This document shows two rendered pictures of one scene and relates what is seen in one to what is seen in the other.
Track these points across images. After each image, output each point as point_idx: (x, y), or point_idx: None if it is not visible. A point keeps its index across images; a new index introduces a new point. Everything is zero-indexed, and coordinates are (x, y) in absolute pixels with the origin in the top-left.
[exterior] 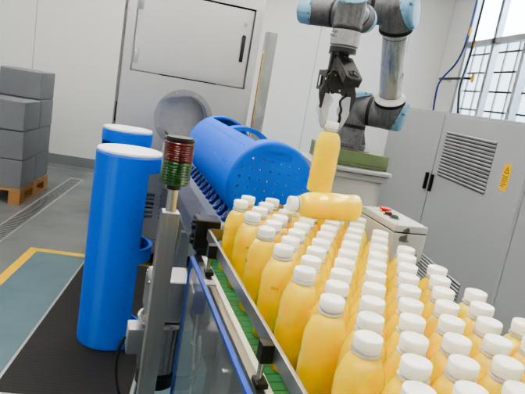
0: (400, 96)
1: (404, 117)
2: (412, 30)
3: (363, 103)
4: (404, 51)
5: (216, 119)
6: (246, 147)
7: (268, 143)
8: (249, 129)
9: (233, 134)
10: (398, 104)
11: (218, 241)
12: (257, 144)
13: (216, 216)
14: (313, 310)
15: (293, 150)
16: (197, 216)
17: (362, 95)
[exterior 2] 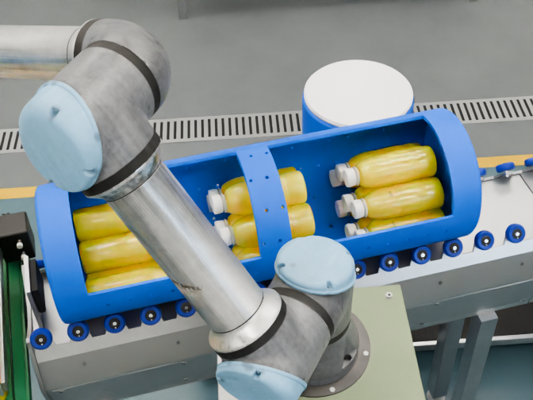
0: (215, 331)
1: (232, 386)
2: (90, 192)
3: (269, 285)
4: (129, 228)
5: (381, 122)
6: (51, 182)
7: (35, 197)
8: (243, 171)
9: (180, 159)
10: (210, 343)
11: (2, 254)
12: (39, 187)
13: (21, 230)
14: None
15: (38, 231)
16: (8, 214)
17: (274, 268)
